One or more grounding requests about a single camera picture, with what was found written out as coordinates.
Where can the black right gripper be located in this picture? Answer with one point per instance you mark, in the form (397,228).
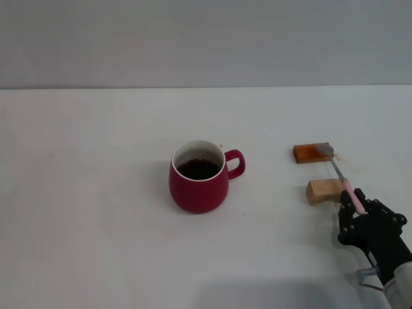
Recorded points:
(380,241)

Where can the dark orange wooden block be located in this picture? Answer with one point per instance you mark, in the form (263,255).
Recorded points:
(305,155)

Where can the red ceramic coffee cup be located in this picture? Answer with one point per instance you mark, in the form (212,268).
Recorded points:
(199,196)

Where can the light wooden notched block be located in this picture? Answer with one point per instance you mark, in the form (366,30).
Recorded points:
(322,192)

